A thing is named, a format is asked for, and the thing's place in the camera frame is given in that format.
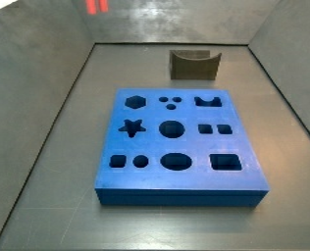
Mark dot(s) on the blue shape sorting board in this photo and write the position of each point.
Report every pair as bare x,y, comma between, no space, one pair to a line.
176,151

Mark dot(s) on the dark curved holder block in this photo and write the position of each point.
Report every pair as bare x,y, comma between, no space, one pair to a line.
194,64

